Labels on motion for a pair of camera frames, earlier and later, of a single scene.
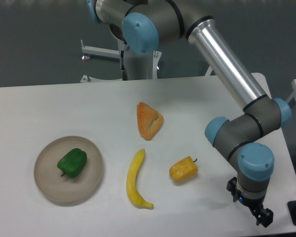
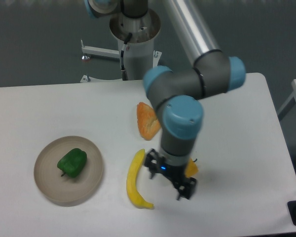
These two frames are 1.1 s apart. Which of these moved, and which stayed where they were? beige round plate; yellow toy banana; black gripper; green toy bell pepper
Moved: black gripper
Stayed: yellow toy banana; green toy bell pepper; beige round plate
